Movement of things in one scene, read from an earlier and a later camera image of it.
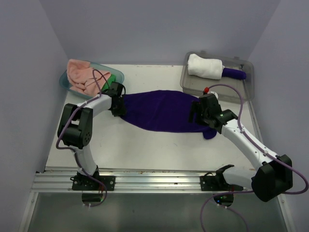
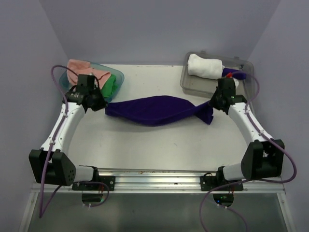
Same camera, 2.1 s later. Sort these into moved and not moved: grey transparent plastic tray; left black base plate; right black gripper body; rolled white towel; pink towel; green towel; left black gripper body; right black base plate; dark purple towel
Moved: dark purple towel; right black gripper body; left black gripper body
Not moved: left black base plate; right black base plate; pink towel; green towel; rolled white towel; grey transparent plastic tray
